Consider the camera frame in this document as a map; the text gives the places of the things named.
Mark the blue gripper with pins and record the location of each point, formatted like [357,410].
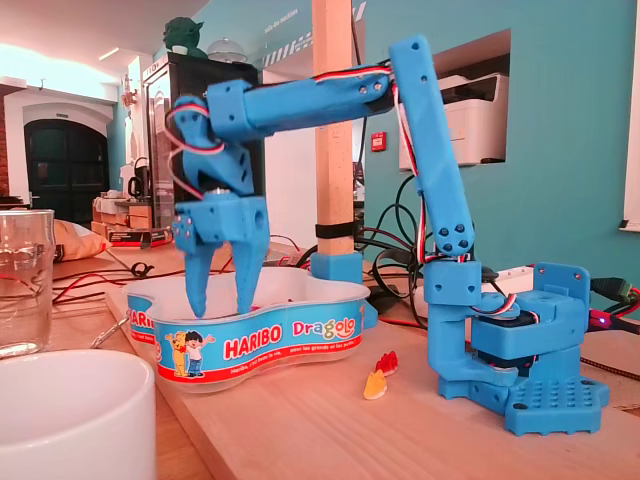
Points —
[227,220]

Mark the blue 3D-printed robot arm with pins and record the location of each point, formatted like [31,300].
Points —
[435,150]

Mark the clear Haribo candy tub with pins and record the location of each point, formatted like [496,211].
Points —
[250,345]

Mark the black clip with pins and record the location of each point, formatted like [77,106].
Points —
[141,270]

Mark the black red flat box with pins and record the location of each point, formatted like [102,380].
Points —
[135,236]

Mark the black kettle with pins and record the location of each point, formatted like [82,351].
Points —
[136,186]

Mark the yellow snack bag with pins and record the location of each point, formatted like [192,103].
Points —
[80,240]

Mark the red gummy candy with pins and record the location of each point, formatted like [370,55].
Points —
[387,363]

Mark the yellow gummy candy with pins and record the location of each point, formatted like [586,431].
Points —
[375,386]

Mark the dark arched door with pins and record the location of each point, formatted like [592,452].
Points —
[65,170]

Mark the clear drinking glass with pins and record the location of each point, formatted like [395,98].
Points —
[25,300]

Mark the red fire alarm box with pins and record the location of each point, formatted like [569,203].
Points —
[379,141]

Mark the black fridge cabinet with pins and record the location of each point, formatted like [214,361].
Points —
[220,70]

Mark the light wooden base board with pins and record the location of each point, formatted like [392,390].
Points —
[350,440]

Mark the white ceramic mug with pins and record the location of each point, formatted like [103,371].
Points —
[75,425]

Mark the clear glass dome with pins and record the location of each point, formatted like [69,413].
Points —
[225,50]

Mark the green Yoda figure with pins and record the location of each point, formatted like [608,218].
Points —
[182,35]

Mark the ceiling light strip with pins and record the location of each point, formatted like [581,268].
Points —
[109,54]

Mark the white power strip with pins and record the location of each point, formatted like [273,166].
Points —
[515,274]

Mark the white office printer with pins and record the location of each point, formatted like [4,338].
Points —
[480,125]

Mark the blue post mount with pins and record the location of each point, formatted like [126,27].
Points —
[335,265]

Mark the wooden post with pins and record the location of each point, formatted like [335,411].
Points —
[335,190]

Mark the white wall board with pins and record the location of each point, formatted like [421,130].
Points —
[633,130]

